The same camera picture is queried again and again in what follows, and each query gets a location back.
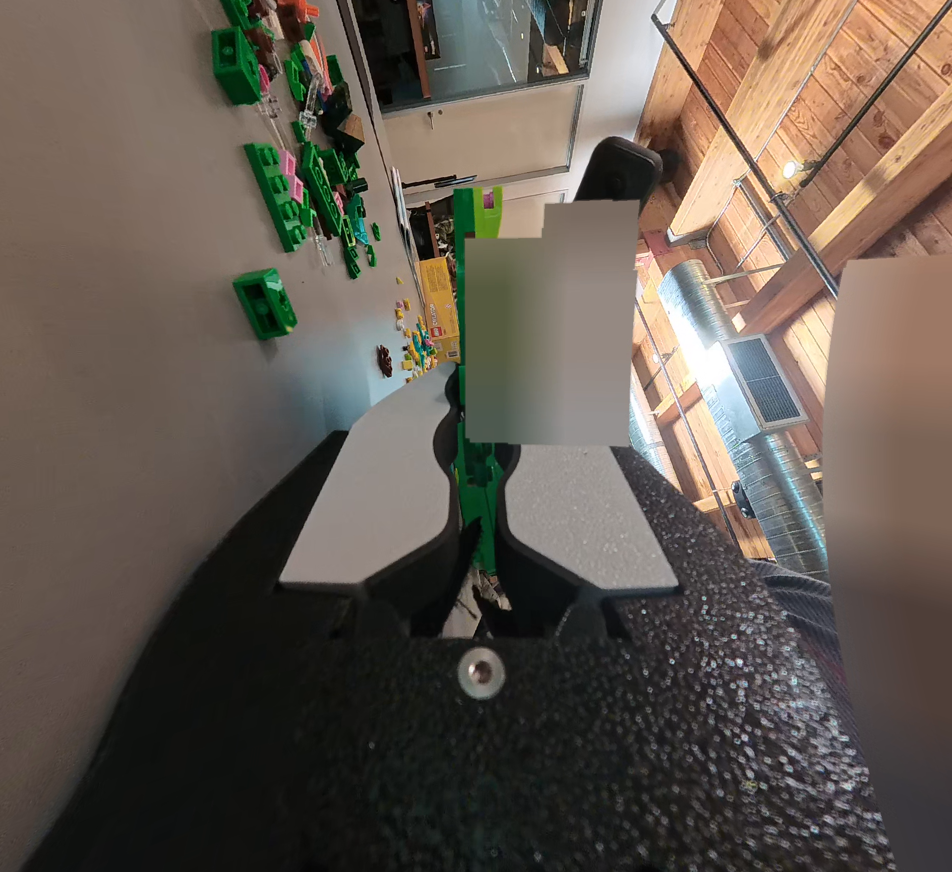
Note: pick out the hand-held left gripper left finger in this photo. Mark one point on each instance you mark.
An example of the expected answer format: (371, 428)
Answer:
(365, 515)

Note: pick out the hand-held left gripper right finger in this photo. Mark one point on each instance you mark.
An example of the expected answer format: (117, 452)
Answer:
(588, 523)

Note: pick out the green lego plate assembly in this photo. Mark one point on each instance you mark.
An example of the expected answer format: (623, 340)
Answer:
(476, 493)

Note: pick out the small colourful lego pieces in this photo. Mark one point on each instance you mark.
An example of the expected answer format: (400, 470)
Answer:
(420, 344)

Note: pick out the brown lego brick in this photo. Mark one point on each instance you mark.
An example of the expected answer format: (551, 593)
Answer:
(384, 360)

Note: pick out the yellow lego box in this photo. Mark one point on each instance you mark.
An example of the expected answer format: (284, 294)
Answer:
(436, 292)

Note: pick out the green holed lego brick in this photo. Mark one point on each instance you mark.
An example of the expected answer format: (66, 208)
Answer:
(265, 302)

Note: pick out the cluster of green lego parts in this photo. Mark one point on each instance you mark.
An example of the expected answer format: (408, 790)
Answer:
(290, 98)

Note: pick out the black office chair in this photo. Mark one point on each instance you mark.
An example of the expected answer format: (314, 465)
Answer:
(618, 170)

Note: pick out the large silver ventilation duct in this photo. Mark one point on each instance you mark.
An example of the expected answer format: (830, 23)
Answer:
(744, 411)

